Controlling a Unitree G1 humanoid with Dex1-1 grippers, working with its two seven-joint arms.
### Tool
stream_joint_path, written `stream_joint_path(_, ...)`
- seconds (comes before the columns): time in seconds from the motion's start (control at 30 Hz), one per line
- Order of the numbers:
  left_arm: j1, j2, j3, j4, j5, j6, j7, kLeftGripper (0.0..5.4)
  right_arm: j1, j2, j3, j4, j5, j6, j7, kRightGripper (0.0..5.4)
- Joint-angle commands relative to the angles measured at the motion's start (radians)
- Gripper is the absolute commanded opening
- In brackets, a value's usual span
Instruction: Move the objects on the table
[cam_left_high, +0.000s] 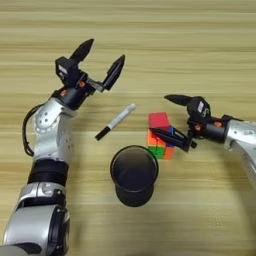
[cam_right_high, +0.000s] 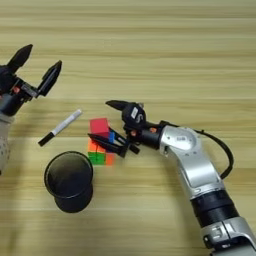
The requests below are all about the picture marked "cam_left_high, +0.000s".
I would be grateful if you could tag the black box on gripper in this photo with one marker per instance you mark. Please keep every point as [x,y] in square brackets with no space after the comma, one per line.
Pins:
[68,71]
[199,108]

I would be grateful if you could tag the multicoloured puzzle cube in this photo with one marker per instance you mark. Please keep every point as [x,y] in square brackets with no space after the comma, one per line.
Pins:
[156,146]

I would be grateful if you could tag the red cube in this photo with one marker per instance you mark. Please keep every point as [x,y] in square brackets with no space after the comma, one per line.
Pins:
[159,120]

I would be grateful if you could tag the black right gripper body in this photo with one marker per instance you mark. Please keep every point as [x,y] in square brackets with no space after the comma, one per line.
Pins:
[213,130]

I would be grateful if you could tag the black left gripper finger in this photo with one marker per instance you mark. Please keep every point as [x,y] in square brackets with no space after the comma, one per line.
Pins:
[114,72]
[81,50]

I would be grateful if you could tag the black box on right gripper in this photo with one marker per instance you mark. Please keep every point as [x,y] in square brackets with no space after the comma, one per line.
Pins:
[199,108]

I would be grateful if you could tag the white marker with black cap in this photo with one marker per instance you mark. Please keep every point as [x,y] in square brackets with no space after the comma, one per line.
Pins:
[123,115]

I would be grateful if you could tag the black mesh cup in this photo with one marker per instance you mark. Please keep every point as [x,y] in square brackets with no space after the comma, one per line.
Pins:
[134,176]

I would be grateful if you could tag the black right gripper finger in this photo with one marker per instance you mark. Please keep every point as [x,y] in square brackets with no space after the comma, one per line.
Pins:
[170,139]
[178,99]

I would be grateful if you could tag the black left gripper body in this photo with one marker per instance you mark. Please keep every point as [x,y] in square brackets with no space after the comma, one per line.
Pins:
[75,96]

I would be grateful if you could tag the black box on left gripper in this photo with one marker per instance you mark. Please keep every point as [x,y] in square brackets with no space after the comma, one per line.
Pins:
[68,71]

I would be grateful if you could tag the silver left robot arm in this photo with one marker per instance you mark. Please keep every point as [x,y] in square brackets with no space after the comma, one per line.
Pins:
[50,133]

